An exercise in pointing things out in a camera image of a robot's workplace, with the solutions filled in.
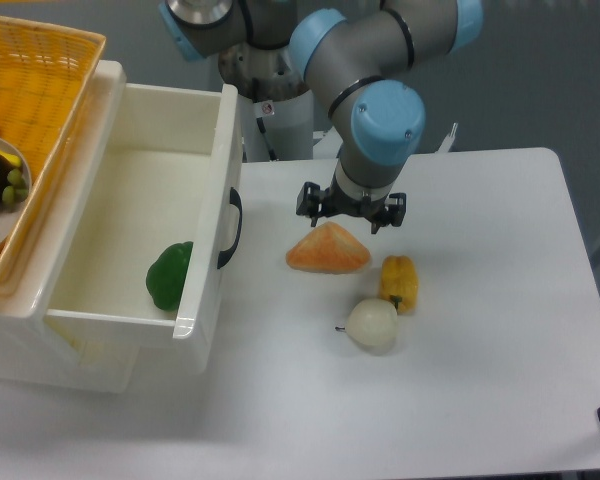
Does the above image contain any green toy bell pepper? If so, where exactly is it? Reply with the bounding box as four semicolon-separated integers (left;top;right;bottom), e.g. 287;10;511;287
145;241;194;311

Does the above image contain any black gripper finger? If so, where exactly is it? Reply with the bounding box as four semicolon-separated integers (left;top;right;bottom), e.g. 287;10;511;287
369;192;407;234
295;182;327;225

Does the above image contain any yellow woven basket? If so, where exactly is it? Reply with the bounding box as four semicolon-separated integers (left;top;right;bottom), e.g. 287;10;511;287
0;16;106;283

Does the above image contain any white drawer cabinet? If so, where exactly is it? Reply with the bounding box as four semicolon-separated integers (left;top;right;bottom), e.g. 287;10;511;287
0;61;126;387

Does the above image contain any orange triangular toy bread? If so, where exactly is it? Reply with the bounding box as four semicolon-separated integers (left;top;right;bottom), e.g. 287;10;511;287
285;222;371;274

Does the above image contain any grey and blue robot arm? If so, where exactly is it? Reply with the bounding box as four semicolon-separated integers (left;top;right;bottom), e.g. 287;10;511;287
159;1;484;229

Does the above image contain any yellow toy bell pepper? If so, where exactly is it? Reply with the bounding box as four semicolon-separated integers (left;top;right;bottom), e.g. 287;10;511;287
378;256;419;314

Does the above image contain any yellow toy fruit piece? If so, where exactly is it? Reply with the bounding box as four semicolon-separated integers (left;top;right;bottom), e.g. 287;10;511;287
0;149;22;169

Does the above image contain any white drawer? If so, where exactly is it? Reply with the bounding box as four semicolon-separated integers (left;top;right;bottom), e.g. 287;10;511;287
45;84;242;373
43;317;139;393

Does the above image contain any white metal bracket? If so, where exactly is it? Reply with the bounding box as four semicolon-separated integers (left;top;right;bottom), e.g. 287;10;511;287
311;121;460;157

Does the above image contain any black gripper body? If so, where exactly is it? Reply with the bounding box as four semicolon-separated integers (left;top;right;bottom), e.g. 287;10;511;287
320;183;392;222

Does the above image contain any white top drawer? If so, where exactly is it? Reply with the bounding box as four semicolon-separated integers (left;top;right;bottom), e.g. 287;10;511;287
45;84;242;373

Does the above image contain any white lower drawer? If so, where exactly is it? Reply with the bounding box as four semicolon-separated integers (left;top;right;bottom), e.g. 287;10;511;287
43;317;139;393

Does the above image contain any white toy pear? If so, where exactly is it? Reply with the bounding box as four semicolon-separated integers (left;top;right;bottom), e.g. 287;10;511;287
334;298;399;356

